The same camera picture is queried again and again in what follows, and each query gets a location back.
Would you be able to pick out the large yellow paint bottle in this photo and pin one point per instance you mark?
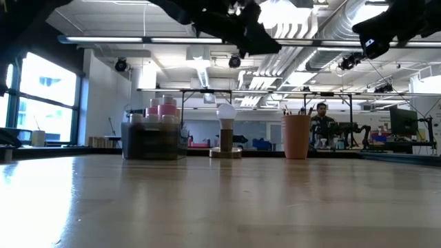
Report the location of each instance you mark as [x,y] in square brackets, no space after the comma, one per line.
[177,115]

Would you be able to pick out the black monitor on arm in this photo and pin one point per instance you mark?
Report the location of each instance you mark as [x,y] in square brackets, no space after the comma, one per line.
[403,120]

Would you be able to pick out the person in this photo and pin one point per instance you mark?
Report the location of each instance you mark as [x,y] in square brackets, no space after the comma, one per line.
[322,124]

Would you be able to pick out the black ceiling camera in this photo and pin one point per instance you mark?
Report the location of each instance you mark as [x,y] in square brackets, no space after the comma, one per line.
[121,64]
[234,61]

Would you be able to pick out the fluorescent ceiling light strip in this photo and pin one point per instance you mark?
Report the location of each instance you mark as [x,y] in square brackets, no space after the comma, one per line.
[186,40]
[103,39]

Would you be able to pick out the orange plastic cup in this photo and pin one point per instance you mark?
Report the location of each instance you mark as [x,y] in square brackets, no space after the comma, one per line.
[296,137]

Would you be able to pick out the black background robot arm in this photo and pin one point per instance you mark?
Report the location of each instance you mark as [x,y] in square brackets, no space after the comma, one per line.
[358,132]

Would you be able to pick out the large pink paint bottle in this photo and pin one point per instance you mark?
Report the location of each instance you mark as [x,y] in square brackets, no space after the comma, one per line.
[151,110]
[167,108]

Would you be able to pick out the grey translucent plastic bin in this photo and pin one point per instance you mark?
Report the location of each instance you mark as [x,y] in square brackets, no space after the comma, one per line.
[151,144]

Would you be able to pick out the brass lamp with white bulb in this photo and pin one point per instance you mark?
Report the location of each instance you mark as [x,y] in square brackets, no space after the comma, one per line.
[226,113]

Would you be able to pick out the white cup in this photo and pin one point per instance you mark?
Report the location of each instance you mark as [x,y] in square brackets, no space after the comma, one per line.
[38,137]

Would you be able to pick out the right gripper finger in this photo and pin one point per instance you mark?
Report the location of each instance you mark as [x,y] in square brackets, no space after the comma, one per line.
[375,25]

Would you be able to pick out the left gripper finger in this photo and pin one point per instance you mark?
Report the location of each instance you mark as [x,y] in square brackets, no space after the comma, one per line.
[262,43]

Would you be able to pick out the blue crate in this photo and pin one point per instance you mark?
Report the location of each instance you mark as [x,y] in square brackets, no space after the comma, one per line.
[262,144]

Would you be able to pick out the black hanging ceiling device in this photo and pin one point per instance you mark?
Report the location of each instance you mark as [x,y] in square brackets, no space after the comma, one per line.
[349,62]

